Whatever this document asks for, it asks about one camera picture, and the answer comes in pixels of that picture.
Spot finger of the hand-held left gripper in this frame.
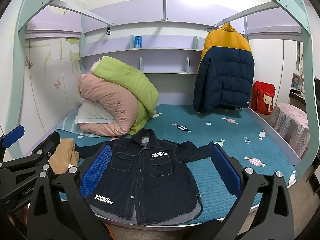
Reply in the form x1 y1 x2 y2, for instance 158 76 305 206
0 126 25 157
0 131 62 178

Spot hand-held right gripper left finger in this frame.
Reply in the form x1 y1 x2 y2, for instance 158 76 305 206
27 144 112 240

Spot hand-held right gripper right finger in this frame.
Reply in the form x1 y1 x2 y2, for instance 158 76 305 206
209 144 295 240

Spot tan pants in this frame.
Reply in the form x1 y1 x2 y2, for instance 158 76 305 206
48 138 80 175

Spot dark denim jacket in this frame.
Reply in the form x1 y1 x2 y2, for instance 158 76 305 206
75 129 215 225

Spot teal candy print bed sheet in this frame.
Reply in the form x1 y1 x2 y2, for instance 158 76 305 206
55 102 298 227

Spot white butterfly wardrobe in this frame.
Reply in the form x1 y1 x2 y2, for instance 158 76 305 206
21 36 83 140

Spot pink quilt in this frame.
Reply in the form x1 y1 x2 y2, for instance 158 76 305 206
77 74 143 137

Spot pink patterned covered stool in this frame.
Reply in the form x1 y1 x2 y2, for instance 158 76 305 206
267 102 310 159

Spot red cartoon bag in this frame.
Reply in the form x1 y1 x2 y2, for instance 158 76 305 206
251 81 276 115

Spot yellow and navy puffer jacket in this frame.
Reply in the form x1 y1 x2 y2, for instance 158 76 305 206
193 23 255 113

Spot green quilt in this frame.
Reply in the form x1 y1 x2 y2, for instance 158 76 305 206
90 56 160 134

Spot black desk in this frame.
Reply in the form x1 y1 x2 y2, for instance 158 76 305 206
289 77 320 113

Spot framed photo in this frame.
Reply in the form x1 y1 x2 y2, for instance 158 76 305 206
291 73 303 90

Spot purple shelf unit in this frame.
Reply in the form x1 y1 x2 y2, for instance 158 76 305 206
25 0 304 74

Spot mint green bed frame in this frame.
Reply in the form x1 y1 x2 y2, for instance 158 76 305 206
0 0 318 188

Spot grey metal clothes rail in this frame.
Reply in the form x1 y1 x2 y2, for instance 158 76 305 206
49 0 250 28

